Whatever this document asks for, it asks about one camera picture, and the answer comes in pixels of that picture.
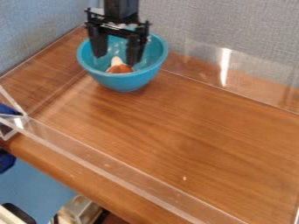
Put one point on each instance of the black and white object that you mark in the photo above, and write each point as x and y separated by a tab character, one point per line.
12	215

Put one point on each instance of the clear plastic container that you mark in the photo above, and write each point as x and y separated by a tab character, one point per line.
78	211

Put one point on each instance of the blue clamp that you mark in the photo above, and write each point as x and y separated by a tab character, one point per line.
6	158

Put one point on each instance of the blue bowl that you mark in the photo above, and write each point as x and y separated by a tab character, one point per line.
122	82

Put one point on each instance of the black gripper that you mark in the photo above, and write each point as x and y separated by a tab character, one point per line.
117	20

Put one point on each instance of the clear acrylic barrier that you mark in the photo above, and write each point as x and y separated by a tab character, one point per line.
197	149

